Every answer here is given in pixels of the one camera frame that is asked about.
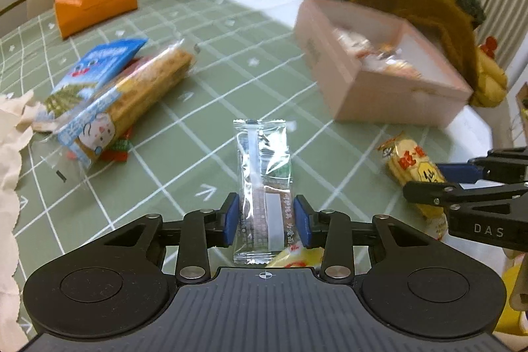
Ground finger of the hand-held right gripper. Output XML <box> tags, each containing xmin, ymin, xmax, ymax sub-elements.
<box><xmin>437</xmin><ymin>145</ymin><xmax>528</xmax><ymax>184</ymax></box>
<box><xmin>403</xmin><ymin>181</ymin><xmax>528</xmax><ymax>207</ymax></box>

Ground clear-wrapped snack bar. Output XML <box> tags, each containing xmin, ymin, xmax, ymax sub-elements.
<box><xmin>233</xmin><ymin>118</ymin><xmax>295</xmax><ymax>266</ymax></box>

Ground small yellow cracker packet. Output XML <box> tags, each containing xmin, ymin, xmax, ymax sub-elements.
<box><xmin>377</xmin><ymin>131</ymin><xmax>450</xmax><ymax>242</ymax></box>

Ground large yellow snack packet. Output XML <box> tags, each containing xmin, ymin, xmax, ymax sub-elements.
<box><xmin>362</xmin><ymin>47</ymin><xmax>422</xmax><ymax>79</ymax></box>

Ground cream scalloped cloth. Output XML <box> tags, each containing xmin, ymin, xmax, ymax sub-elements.
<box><xmin>0</xmin><ymin>90</ymin><xmax>40</xmax><ymax>352</ymax></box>

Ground blue white snack packet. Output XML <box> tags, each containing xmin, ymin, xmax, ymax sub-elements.
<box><xmin>32</xmin><ymin>38</ymin><xmax>149</xmax><ymax>133</ymax></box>

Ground red snack packet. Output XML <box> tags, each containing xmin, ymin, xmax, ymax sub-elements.
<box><xmin>101</xmin><ymin>57</ymin><xmax>146</xmax><ymax>164</ymax></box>

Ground blue cartoon bread packet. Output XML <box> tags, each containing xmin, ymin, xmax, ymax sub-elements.
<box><xmin>40</xmin><ymin>40</ymin><xmax>197</xmax><ymax>176</ymax></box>

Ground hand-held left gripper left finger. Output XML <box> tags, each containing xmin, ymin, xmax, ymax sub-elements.
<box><xmin>100</xmin><ymin>192</ymin><xmax>241</xmax><ymax>284</ymax></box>

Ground green checked tablecloth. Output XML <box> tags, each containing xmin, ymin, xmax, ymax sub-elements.
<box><xmin>0</xmin><ymin>0</ymin><xmax>496</xmax><ymax>352</ymax></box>

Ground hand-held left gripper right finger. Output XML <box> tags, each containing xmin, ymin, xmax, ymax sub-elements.
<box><xmin>293</xmin><ymin>194</ymin><xmax>439</xmax><ymax>283</ymax></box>

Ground yellow white snack packet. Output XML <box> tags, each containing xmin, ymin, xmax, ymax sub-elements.
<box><xmin>266</xmin><ymin>246</ymin><xmax>325</xmax><ymax>269</ymax></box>

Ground brown plush toy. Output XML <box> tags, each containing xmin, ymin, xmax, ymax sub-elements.
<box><xmin>350</xmin><ymin>0</ymin><xmax>480</xmax><ymax>89</ymax></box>

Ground pink cardboard box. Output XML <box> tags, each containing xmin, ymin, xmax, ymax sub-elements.
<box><xmin>293</xmin><ymin>0</ymin><xmax>475</xmax><ymax>129</ymax></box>

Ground orange tissue box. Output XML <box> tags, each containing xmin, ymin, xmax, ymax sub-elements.
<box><xmin>54</xmin><ymin>0</ymin><xmax>139</xmax><ymax>39</ymax></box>

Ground yellow plush toy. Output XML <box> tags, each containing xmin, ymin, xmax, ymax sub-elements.
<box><xmin>469</xmin><ymin>36</ymin><xmax>509</xmax><ymax>108</ymax></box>

